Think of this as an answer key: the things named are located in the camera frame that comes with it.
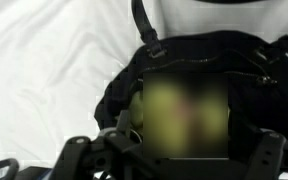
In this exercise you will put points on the white tablecloth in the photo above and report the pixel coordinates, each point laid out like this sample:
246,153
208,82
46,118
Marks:
57,56

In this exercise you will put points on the black handbag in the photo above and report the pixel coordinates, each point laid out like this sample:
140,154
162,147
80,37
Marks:
198,88

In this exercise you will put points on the yellow-green cloth in bag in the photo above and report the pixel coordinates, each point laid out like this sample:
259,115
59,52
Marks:
136,110

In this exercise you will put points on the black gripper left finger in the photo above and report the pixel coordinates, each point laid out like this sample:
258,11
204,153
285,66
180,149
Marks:
81,158

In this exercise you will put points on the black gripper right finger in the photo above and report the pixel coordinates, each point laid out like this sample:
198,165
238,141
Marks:
257,155

